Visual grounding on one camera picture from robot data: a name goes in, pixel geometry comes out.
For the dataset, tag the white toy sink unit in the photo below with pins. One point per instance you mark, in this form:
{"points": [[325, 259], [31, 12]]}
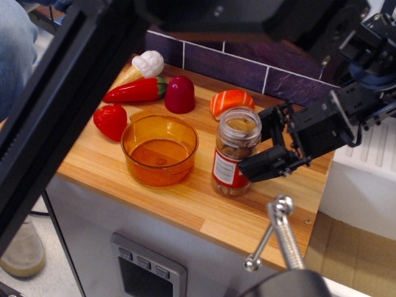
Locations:
{"points": [[360, 189]]}

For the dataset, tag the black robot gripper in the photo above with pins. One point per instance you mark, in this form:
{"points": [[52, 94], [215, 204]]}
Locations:
{"points": [[324, 126]]}

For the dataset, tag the clear jar of almonds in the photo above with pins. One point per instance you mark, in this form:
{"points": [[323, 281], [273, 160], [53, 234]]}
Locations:
{"points": [[238, 137]]}

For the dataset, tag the orange transparent plastic pot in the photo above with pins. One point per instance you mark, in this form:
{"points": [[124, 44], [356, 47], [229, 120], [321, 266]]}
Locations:
{"points": [[159, 149]]}

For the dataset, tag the red toy chili pepper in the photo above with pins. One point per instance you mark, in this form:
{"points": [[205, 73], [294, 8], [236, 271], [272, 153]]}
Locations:
{"points": [[149, 89]]}

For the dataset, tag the beige suede shoe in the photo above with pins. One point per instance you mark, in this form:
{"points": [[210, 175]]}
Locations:
{"points": [[25, 255]]}

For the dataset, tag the orange salmon sushi toy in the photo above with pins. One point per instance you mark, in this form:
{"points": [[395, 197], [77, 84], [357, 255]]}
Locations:
{"points": [[230, 99]]}

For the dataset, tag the grey toy oven panel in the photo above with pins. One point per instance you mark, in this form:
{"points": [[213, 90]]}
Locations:
{"points": [[144, 272]]}

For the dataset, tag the red toy strawberry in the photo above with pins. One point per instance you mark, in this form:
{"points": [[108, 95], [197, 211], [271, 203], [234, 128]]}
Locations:
{"points": [[111, 120]]}

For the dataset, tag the blue jeans leg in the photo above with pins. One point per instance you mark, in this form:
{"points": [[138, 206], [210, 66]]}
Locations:
{"points": [[18, 53]]}

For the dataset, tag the metal clamp screw handle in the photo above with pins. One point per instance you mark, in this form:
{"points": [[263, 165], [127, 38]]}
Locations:
{"points": [[278, 211]]}

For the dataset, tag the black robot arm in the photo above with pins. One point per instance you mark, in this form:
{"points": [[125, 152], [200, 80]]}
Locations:
{"points": [[97, 37]]}

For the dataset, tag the toy ice cream cone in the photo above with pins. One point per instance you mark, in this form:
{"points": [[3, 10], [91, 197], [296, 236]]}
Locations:
{"points": [[149, 64]]}

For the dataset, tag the dark red toy egg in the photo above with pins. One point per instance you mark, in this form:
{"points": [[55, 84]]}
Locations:
{"points": [[180, 95]]}

